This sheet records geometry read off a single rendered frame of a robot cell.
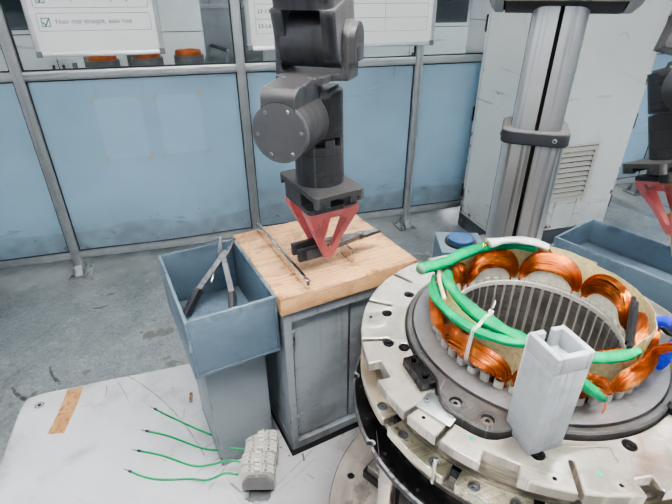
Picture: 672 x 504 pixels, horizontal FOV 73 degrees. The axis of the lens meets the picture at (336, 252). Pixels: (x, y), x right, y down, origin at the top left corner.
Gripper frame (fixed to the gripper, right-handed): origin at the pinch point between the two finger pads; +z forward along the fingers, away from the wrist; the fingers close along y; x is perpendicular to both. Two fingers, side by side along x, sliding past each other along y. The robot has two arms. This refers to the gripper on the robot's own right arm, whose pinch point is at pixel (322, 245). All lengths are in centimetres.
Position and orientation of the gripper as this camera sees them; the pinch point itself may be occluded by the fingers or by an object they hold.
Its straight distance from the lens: 59.0
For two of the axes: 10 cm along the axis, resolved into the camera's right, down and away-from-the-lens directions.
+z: 0.2, 8.7, 5.0
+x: 8.7, -2.6, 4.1
